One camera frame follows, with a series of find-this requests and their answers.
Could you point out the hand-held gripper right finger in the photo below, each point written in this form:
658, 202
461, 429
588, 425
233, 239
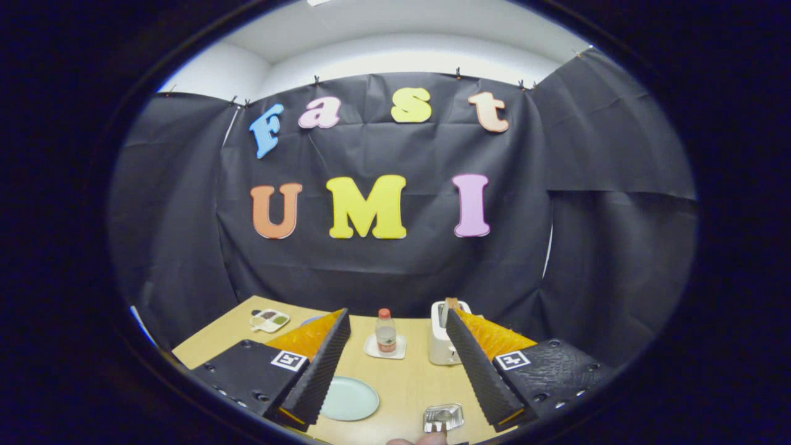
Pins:
476, 371

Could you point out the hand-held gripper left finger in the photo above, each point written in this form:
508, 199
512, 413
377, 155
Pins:
321, 371

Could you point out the light green round plate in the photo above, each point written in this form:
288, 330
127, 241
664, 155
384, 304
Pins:
352, 398

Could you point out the white toaster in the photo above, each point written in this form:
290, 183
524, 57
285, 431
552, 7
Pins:
439, 340

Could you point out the blue round plate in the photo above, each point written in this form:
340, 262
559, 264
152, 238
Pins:
312, 320

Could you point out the white square coaster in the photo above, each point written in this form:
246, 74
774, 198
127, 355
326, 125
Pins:
371, 350

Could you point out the toast bread slice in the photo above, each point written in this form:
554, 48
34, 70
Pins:
452, 303

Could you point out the white divided sauce dish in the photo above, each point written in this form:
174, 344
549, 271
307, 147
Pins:
270, 320

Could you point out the clear water bottle red cap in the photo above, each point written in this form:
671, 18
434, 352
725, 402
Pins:
386, 334

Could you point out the ceiling light panel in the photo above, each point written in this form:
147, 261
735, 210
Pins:
319, 2

